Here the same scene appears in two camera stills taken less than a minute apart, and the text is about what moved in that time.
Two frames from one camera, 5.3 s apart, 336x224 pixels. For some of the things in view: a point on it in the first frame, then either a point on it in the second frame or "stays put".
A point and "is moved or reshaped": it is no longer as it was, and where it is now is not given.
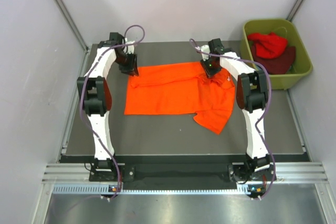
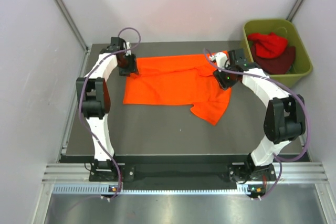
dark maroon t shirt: x=277 y=65 stays put
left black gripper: x=130 y=68 stays put
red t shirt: x=268 y=46 stays put
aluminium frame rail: x=285 y=171 stays put
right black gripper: x=209 y=73 to x=223 y=84
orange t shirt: x=181 y=89 is moved or reshaped
